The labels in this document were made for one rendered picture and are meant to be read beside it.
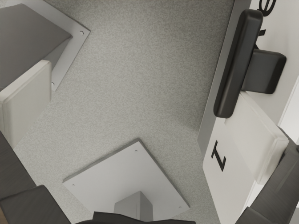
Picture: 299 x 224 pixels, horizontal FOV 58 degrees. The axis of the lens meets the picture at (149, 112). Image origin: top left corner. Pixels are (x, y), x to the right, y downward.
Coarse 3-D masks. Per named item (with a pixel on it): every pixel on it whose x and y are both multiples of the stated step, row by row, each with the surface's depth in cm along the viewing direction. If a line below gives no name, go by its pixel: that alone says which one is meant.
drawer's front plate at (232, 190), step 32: (256, 0) 23; (288, 0) 18; (288, 32) 18; (288, 64) 17; (256, 96) 21; (288, 96) 17; (224, 128) 27; (288, 128) 18; (224, 192) 25; (256, 192) 20
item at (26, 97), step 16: (48, 64) 18; (16, 80) 14; (32, 80) 15; (48, 80) 18; (0, 96) 12; (16, 96) 13; (32, 96) 16; (48, 96) 19; (0, 112) 12; (16, 112) 14; (32, 112) 16; (0, 128) 13; (16, 128) 14; (16, 144) 14
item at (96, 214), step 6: (96, 216) 8; (102, 216) 8; (108, 216) 8; (114, 216) 8; (120, 216) 8; (126, 216) 8; (78, 222) 8; (84, 222) 8; (90, 222) 8; (96, 222) 8; (102, 222) 8; (108, 222) 8; (114, 222) 8; (120, 222) 8; (126, 222) 8; (132, 222) 8; (138, 222) 8; (144, 222) 8; (150, 222) 8; (156, 222) 8; (162, 222) 8; (168, 222) 8; (174, 222) 8; (180, 222) 8; (186, 222) 8; (192, 222) 8
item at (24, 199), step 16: (0, 144) 10; (0, 160) 9; (16, 160) 9; (0, 176) 8; (16, 176) 8; (0, 192) 8; (16, 192) 8; (32, 192) 7; (48, 192) 7; (0, 208) 7; (16, 208) 7; (32, 208) 7; (48, 208) 7
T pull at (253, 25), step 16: (240, 16) 17; (256, 16) 16; (240, 32) 17; (256, 32) 17; (240, 48) 17; (240, 64) 17; (256, 64) 18; (272, 64) 18; (224, 80) 18; (240, 80) 18; (256, 80) 18; (272, 80) 18; (224, 96) 18; (224, 112) 19
